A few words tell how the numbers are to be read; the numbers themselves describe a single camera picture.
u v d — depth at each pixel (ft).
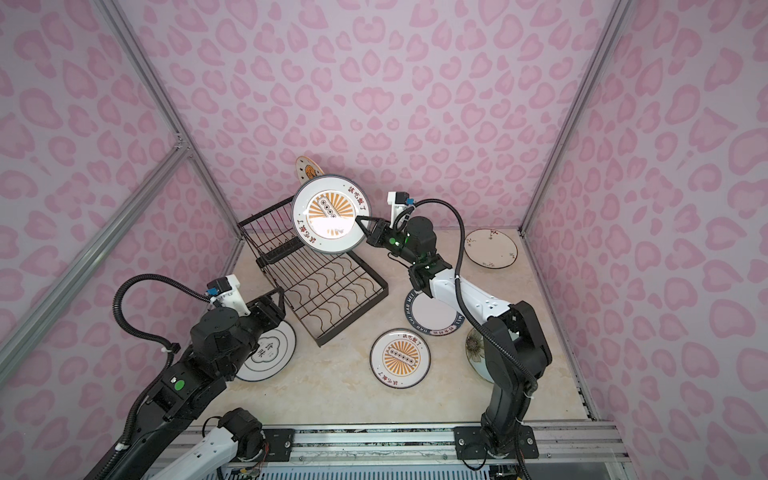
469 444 2.40
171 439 1.52
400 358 2.87
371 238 2.27
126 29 2.34
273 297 2.05
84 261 2.04
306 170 2.99
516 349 1.52
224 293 1.86
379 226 2.35
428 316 3.12
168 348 1.73
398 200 2.31
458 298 1.72
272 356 2.88
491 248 3.73
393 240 2.30
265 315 1.94
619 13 2.27
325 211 2.46
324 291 3.30
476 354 2.87
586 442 2.46
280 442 2.41
